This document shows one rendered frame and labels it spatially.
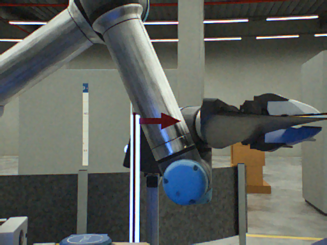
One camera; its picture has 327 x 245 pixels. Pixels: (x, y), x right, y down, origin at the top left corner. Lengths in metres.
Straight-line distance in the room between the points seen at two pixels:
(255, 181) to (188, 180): 8.04
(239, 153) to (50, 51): 7.85
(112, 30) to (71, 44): 0.18
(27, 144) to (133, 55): 6.37
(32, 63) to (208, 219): 1.84
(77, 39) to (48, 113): 6.06
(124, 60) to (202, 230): 1.93
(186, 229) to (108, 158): 4.32
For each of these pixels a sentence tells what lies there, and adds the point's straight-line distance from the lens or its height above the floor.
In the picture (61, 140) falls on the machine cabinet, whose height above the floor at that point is 1.02.
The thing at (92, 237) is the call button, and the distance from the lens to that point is 0.39.
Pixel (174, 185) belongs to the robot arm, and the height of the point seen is 1.08.
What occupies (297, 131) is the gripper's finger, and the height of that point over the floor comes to 1.17.
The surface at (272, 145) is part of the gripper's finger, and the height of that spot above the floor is 1.14.
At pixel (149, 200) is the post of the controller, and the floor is 0.99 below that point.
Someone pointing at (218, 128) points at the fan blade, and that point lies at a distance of 0.63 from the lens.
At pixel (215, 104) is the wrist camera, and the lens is 0.73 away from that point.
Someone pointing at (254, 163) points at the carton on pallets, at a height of 0.55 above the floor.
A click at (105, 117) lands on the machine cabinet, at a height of 1.34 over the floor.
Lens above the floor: 1.17
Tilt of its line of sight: 1 degrees up
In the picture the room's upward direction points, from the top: straight up
